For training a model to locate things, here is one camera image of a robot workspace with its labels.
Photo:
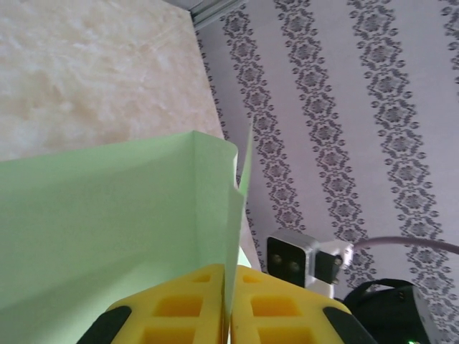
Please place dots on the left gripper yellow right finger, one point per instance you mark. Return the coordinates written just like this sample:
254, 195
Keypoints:
287, 315

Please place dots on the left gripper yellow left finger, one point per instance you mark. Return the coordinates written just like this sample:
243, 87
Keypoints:
172, 311

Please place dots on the light green paper sheet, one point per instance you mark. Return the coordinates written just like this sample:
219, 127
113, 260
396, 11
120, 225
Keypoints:
107, 215

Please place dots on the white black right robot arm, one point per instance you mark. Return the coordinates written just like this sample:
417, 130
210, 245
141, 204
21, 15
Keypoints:
421, 311

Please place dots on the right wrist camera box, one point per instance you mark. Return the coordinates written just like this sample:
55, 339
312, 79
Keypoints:
290, 258

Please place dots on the aluminium frame post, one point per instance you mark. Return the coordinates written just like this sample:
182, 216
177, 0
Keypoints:
215, 10

